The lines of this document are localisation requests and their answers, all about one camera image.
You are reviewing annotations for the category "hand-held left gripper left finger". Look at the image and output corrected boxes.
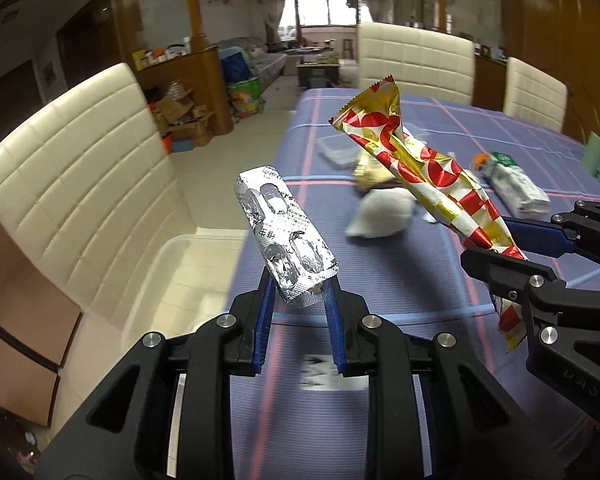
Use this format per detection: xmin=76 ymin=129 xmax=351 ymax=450
xmin=35 ymin=270 xmax=277 ymax=480

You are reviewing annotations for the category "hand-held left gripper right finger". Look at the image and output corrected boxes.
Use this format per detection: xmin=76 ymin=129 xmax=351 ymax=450
xmin=324 ymin=280 xmax=566 ymax=480

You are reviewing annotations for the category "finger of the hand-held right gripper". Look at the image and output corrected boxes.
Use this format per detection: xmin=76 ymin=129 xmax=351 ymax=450
xmin=500 ymin=200 xmax=600 ymax=273
xmin=460 ymin=248 xmax=600 ymax=341

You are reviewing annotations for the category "silver pill blister pack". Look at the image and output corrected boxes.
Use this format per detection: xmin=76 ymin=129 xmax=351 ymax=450
xmin=234 ymin=164 xmax=340 ymax=308

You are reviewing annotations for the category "red and gold snack wrapper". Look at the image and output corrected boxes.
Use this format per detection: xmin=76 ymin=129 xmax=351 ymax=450
xmin=328 ymin=76 xmax=531 ymax=352

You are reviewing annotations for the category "white tissue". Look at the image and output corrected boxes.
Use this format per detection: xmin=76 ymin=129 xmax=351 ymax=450
xmin=345 ymin=187 xmax=416 ymax=238

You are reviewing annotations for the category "white and green packet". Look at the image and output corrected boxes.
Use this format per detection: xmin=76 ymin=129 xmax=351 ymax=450
xmin=480 ymin=151 xmax=551 ymax=218

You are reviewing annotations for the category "blue plaid tablecloth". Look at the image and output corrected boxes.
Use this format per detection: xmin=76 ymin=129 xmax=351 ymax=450
xmin=220 ymin=87 xmax=600 ymax=480

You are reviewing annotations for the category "cream padded dining chair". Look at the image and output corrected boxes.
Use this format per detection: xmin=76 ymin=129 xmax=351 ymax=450
xmin=357 ymin=22 xmax=476 ymax=107
xmin=0 ymin=62 xmax=241 ymax=331
xmin=502 ymin=56 xmax=568 ymax=133

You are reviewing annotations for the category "crumpled gold wrapper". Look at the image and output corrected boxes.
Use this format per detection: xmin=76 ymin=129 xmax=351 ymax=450
xmin=354 ymin=152 xmax=406 ymax=196

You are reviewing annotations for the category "wooden sideboard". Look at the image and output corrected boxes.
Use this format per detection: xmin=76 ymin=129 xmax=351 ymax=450
xmin=475 ymin=52 xmax=508 ymax=111

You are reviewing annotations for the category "clear plastic tray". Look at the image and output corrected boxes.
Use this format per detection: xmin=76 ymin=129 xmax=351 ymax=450
xmin=316 ymin=135 xmax=366 ymax=168

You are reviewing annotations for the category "pile of cardboard boxes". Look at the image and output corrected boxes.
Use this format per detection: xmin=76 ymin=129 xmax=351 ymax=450
xmin=147 ymin=80 xmax=216 ymax=148

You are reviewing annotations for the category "colourful printed bag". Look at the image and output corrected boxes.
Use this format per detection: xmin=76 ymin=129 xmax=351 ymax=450
xmin=227 ymin=76 xmax=266 ymax=116

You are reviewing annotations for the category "wooden partition cabinet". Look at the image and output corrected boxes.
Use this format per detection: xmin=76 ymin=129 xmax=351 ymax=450
xmin=135 ymin=47 xmax=233 ymax=136

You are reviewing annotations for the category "wooden coffee table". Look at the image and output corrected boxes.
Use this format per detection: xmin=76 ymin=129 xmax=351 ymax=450
xmin=296 ymin=52 xmax=341 ymax=88

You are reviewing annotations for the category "blue bag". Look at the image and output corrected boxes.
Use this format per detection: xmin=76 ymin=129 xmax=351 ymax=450
xmin=220 ymin=47 xmax=253 ymax=83

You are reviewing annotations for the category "grey sofa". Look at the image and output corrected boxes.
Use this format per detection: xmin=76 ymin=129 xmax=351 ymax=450
xmin=215 ymin=37 xmax=288 ymax=91

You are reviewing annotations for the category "row of bottles and boxes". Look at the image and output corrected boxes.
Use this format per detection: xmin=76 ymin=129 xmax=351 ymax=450
xmin=132 ymin=37 xmax=191 ymax=68

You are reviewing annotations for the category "bright window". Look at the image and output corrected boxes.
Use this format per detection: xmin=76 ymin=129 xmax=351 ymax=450
xmin=280 ymin=0 xmax=363 ymax=28

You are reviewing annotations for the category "dark wooden door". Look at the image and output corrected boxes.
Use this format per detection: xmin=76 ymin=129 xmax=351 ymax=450
xmin=60 ymin=20 xmax=111 ymax=83

